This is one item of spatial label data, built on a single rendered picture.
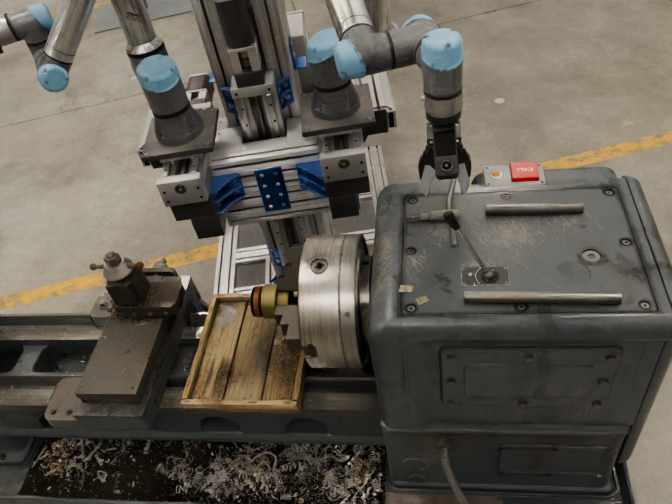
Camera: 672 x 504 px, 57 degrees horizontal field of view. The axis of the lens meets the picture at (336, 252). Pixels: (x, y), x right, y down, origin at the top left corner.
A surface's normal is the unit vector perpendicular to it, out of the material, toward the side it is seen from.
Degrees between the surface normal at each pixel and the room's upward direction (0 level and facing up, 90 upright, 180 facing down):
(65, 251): 0
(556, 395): 90
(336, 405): 0
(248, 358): 0
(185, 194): 90
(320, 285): 27
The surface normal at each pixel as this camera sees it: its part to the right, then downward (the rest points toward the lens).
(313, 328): -0.15, 0.29
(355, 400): -0.15, -0.70
